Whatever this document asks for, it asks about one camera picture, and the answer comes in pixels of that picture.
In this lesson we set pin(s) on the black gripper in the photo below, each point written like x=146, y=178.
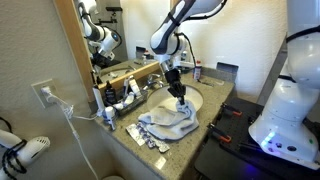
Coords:
x=173, y=78

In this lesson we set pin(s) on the white terry towel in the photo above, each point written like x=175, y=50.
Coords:
x=166, y=126

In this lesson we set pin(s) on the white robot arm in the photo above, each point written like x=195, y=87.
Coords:
x=290, y=116

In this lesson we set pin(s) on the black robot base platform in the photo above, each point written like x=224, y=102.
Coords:
x=216, y=163

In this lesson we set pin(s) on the white oval sink basin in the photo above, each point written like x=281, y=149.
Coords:
x=156, y=98

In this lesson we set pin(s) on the chrome faucet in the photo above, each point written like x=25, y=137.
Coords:
x=152, y=81

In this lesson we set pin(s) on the black razor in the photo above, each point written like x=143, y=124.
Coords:
x=205, y=83

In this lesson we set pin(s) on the shaving can red cap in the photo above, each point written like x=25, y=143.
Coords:
x=197, y=70

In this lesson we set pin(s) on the white toothpaste tube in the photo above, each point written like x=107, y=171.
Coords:
x=134, y=86

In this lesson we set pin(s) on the black toiletry tray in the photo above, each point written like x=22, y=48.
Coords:
x=134, y=106

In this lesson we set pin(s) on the white cream tube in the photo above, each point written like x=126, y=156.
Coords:
x=118, y=106
x=129, y=99

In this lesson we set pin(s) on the slim white blue tube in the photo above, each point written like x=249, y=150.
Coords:
x=126, y=85

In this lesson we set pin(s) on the black orange bar clamp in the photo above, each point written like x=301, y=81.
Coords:
x=220, y=133
x=233, y=111

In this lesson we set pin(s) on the black pump bottle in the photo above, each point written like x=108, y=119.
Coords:
x=110, y=95

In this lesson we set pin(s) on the small white deodorant bottle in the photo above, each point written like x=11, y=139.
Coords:
x=109, y=115

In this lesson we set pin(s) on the white electric toothbrush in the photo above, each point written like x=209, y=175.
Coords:
x=98, y=100

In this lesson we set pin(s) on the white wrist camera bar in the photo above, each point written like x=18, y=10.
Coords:
x=188, y=64

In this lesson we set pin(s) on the black box by wall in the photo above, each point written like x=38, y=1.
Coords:
x=227, y=67

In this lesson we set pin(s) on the wood framed wall mirror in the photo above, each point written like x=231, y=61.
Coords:
x=66, y=36

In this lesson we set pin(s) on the white wall power outlet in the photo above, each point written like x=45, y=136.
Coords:
x=37, y=98

